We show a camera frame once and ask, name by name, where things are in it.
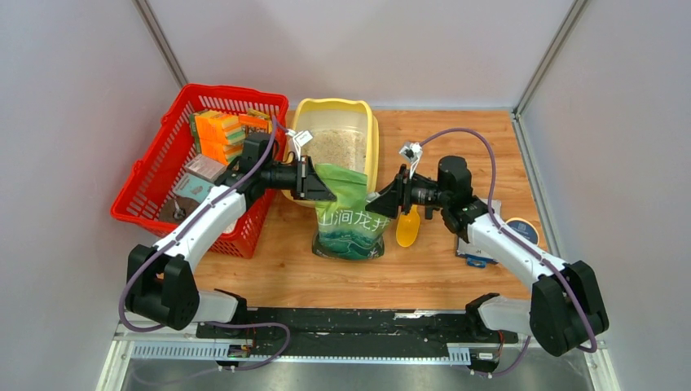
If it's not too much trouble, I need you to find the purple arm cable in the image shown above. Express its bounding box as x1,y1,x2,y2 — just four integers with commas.
117,114,293,372
418,127,599,378

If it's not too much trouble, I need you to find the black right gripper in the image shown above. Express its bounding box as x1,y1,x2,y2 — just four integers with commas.
364,165,450,220

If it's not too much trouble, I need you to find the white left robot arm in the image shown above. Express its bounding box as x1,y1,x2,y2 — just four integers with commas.
118,133,336,338

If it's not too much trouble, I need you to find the orange patterned snack box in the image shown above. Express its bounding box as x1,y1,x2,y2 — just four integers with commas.
238,108,272,134

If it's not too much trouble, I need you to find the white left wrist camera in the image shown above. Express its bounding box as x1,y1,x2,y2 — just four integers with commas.
287,129,314,159

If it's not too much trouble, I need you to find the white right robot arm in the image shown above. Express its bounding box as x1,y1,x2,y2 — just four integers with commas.
366,156,610,357

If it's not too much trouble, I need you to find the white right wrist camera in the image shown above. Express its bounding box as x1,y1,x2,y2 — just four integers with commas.
398,142,423,178

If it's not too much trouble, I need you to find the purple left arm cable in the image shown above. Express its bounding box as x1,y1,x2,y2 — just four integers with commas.
117,114,293,372

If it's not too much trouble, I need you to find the red plastic basket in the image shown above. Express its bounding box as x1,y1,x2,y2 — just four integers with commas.
111,84,289,238

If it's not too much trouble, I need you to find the yellow litter box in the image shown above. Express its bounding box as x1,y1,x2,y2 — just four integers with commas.
284,98,380,195

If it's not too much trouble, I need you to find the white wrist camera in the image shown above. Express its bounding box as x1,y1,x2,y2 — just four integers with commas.
398,142,423,178
287,129,314,159

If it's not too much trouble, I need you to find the blue razor package box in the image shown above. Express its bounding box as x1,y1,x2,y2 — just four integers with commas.
456,208,499,268

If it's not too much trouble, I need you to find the pink teal small box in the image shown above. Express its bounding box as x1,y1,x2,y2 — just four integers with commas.
173,154,227,203

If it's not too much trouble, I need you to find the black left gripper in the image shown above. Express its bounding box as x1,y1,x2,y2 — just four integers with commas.
261,155,336,200

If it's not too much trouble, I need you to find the masking tape roll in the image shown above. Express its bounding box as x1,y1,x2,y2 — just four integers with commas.
506,217,539,244

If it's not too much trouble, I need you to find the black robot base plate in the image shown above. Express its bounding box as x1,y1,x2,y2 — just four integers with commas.
196,307,519,358

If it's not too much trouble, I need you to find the yellow litter scoop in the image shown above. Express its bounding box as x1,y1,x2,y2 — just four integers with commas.
395,205,421,248

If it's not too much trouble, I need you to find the green cat litter bag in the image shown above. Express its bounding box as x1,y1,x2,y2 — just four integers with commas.
311,164,390,261

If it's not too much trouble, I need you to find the orange sponge pack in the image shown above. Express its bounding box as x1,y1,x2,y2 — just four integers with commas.
190,110,246,165

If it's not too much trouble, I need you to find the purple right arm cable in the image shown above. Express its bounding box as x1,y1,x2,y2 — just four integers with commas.
418,127,599,378

